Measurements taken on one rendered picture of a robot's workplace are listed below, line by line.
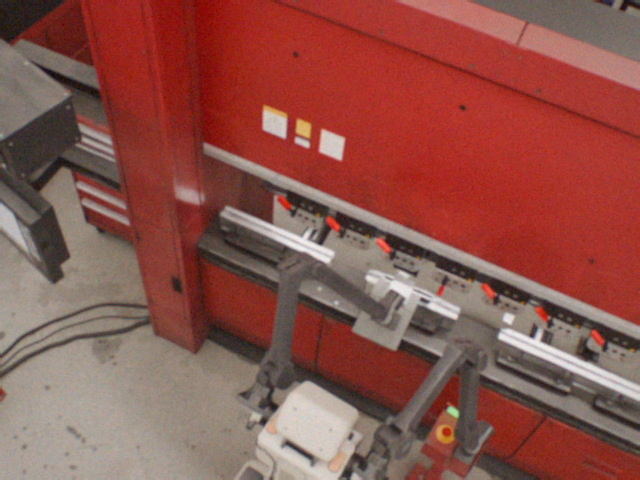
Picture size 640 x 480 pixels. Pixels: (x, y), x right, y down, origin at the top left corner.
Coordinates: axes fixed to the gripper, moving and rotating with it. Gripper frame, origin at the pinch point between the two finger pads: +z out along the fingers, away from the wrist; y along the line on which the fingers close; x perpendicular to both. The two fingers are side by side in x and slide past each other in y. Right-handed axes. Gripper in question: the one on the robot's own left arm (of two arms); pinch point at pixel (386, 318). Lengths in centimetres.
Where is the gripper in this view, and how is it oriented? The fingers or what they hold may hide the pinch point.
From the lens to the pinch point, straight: 287.1
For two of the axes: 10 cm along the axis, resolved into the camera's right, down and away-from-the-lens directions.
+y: -8.9, -4.1, 1.8
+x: -4.3, 9.0, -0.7
